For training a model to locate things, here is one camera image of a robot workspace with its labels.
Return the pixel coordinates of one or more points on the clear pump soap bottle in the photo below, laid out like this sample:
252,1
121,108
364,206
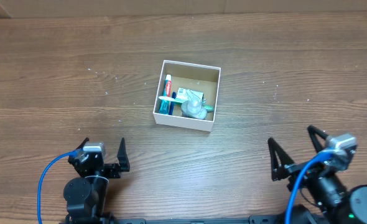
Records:
193,107

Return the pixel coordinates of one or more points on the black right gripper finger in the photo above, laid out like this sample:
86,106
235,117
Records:
280,161
315,134

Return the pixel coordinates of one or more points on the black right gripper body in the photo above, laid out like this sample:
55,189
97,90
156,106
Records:
328,172

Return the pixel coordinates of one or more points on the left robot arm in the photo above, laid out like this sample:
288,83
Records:
86,194

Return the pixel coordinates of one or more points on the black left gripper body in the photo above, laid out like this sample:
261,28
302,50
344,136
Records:
112,171

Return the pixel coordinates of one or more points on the green white soap packet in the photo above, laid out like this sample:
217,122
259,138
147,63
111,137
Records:
183,95

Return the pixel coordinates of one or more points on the green white toothbrush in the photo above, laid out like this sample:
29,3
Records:
209,108

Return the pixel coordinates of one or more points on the teal toothpaste tube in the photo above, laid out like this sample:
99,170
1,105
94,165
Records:
164,105

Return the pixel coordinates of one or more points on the blue disposable razor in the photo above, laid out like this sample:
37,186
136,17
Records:
172,104

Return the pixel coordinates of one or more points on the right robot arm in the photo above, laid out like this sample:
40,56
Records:
316,193

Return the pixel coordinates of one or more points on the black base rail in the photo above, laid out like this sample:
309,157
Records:
252,219

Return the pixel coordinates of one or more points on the open white cardboard box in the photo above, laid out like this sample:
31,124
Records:
203,78

